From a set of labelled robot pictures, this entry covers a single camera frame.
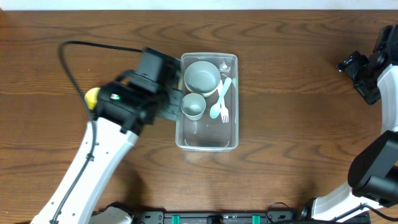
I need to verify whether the clear plastic container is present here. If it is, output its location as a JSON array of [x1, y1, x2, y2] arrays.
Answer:
[[175, 52, 239, 151]]

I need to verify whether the mint green spoon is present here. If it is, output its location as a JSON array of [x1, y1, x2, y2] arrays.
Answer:
[[210, 77, 232, 119]]

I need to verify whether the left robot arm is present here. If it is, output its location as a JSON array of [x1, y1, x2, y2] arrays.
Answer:
[[31, 80, 183, 224]]

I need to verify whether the yellow bowl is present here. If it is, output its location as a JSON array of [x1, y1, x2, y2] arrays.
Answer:
[[185, 85, 218, 98]]

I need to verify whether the grey bowl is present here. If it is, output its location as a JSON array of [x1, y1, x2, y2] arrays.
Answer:
[[184, 61, 221, 86]]

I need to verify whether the left black cable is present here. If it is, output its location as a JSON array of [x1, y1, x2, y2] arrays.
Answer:
[[48, 40, 144, 224]]

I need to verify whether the yellow cup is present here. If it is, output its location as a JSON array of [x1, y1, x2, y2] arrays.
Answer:
[[85, 87, 100, 110]]

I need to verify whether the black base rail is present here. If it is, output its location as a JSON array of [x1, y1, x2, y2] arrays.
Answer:
[[90, 202, 371, 224]]

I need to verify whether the white bowl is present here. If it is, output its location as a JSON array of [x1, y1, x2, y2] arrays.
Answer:
[[189, 89, 216, 98]]

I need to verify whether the grey cup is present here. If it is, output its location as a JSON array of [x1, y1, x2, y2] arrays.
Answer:
[[181, 93, 206, 121]]

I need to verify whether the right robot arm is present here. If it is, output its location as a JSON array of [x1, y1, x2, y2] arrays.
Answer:
[[299, 25, 397, 223]]

